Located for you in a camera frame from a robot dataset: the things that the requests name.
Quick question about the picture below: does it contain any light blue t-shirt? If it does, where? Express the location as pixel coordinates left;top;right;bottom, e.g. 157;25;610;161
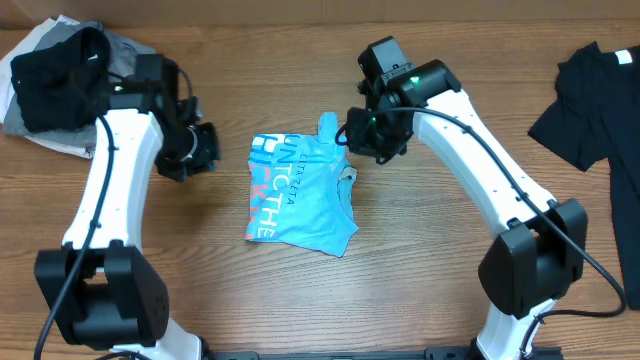
245;112;359;257

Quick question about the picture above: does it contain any folded black garment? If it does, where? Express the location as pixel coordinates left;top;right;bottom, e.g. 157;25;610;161
10;27;111;133

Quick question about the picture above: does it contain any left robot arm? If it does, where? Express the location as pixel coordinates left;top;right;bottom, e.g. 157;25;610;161
34;97;219;359

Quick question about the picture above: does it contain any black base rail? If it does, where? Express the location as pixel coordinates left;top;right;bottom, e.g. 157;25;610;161
119;345;564;360

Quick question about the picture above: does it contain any folded grey garment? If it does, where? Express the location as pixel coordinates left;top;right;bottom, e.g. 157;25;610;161
2;20;161;146

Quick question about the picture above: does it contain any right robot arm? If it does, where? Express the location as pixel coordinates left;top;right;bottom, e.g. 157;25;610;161
339;89;588;359

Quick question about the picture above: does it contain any black t-shirt on right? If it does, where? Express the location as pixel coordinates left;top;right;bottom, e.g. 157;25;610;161
528;42;639;310

